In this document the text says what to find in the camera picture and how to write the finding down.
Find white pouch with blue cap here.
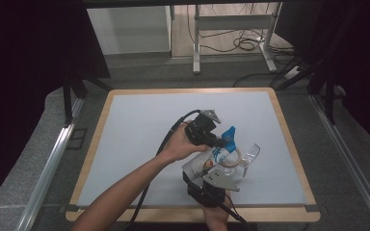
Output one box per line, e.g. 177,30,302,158
181,125,238,179

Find long black floor cable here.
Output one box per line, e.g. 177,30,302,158
231,71,282,89

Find coiled black floor cables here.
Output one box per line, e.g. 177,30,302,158
201,28,271,54

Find person's right hand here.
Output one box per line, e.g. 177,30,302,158
201,192,234,231

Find white table mat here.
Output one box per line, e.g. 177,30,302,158
76,90,307,208

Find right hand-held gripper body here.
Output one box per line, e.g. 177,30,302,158
182,170,241,209

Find white metal desk frame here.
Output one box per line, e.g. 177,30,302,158
192,3,282,75

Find white cabinet panel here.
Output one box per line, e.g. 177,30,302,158
86,5,172,56

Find black curtain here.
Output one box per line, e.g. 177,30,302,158
0,0,112,216
274,0,370,158

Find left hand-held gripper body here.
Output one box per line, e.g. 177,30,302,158
184,109,222,148

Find black stand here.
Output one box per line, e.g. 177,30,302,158
62,71,114,126
307,64,346,126

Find person's left hand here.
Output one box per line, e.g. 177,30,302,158
156,120,210,166

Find black floor bracket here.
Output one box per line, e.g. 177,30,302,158
66,127,89,151

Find hand-held gripper black cable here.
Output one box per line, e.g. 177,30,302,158
200,186,250,231
123,109,202,231

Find white power strip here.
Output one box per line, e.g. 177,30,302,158
283,65,303,80

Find left hand-held gripper black cable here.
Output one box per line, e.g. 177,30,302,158
123,109,202,231

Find aluminium rail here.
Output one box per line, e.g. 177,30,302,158
15,95,86,231
309,94,370,231

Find right hand-held gripper black cable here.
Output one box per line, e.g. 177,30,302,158
200,186,250,231

